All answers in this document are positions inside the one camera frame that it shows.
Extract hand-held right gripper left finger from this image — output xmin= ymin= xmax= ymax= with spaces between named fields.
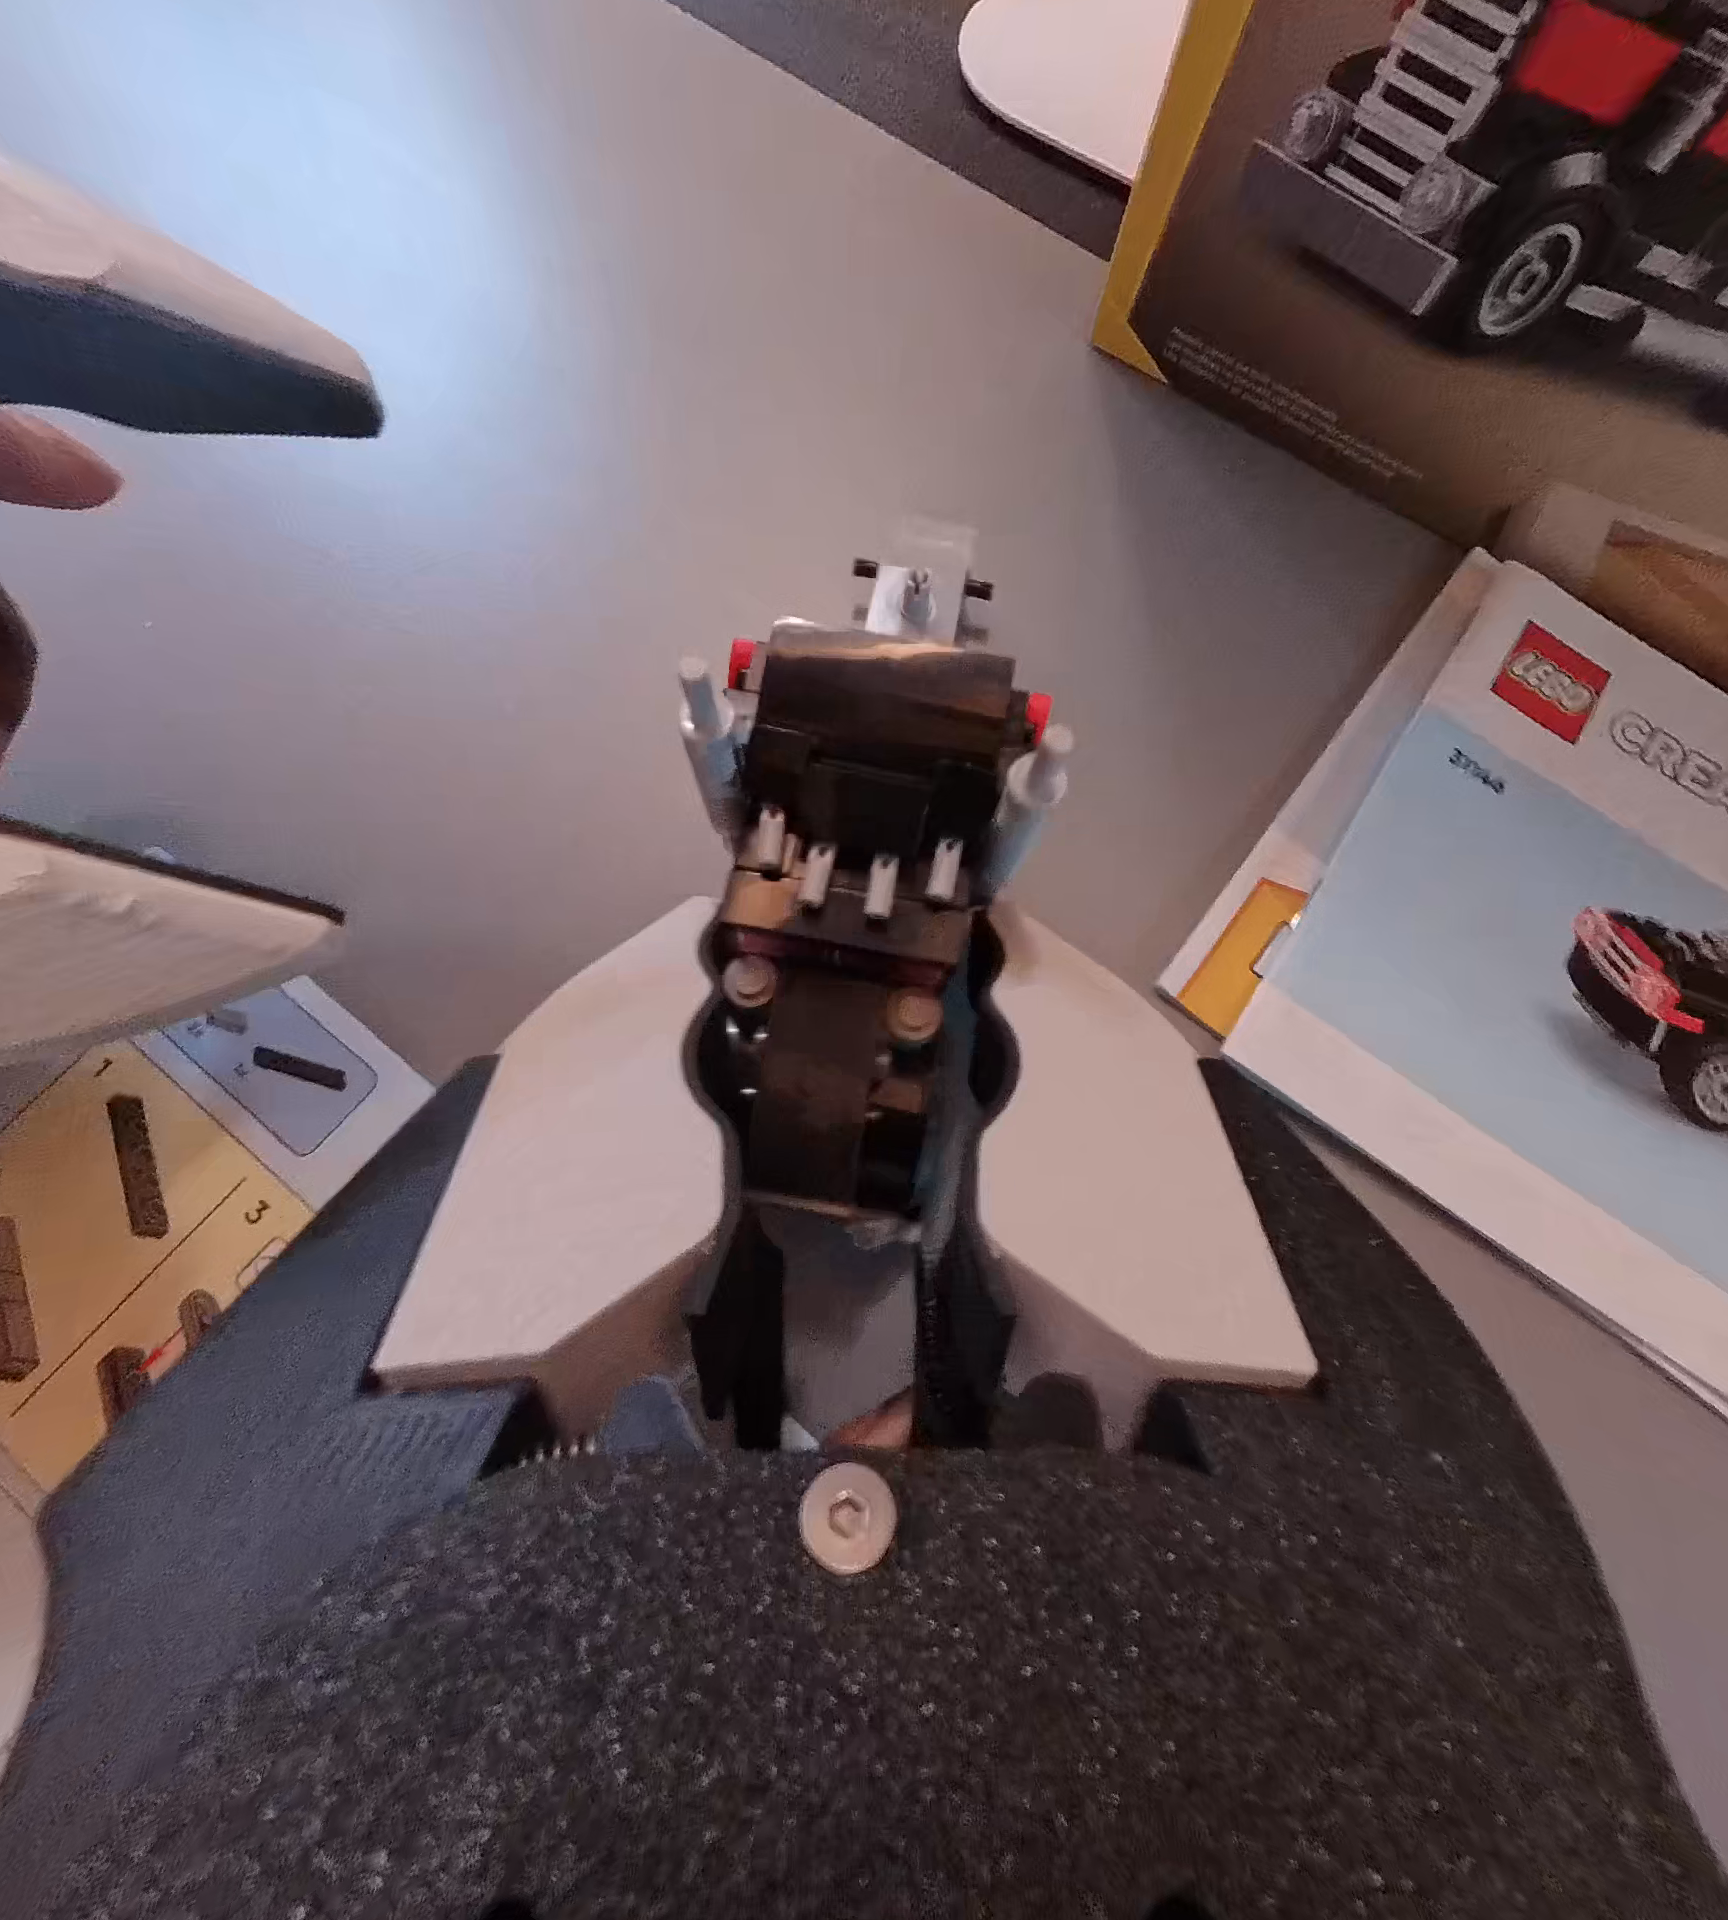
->
xmin=362 ymin=896 xmax=746 ymax=1449

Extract white round pad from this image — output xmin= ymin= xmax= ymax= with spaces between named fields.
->
xmin=958 ymin=0 xmax=1195 ymax=190

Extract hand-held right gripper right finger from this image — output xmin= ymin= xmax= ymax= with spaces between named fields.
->
xmin=938 ymin=911 xmax=1323 ymax=1449

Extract open instruction booklet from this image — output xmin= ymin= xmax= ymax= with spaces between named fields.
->
xmin=0 ymin=973 xmax=438 ymax=1870

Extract black red lego truck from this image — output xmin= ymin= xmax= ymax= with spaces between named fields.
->
xmin=676 ymin=515 xmax=1079 ymax=1253

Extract large lego set box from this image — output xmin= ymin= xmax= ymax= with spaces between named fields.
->
xmin=1092 ymin=0 xmax=1728 ymax=708

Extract closed instruction booklets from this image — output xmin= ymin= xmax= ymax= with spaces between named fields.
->
xmin=1156 ymin=545 xmax=1728 ymax=1479

